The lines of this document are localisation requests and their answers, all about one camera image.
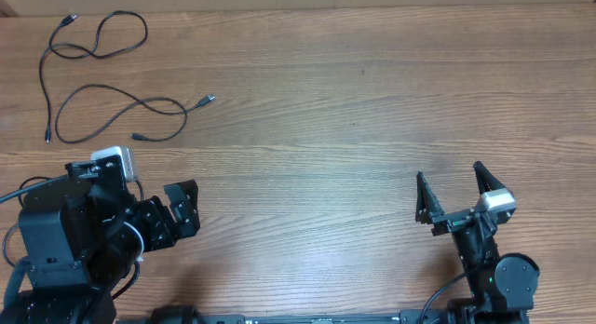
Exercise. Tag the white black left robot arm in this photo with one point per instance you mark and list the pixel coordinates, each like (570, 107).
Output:
(82, 237)

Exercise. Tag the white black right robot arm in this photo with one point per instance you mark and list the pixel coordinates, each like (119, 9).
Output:
(502, 287)

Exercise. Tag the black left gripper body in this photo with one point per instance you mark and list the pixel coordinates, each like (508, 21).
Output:
(155, 230)

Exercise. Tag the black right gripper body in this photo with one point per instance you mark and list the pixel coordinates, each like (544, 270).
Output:
(450, 222)

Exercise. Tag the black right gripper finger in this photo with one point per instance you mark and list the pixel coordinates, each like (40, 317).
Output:
(427, 205)
(486, 181)

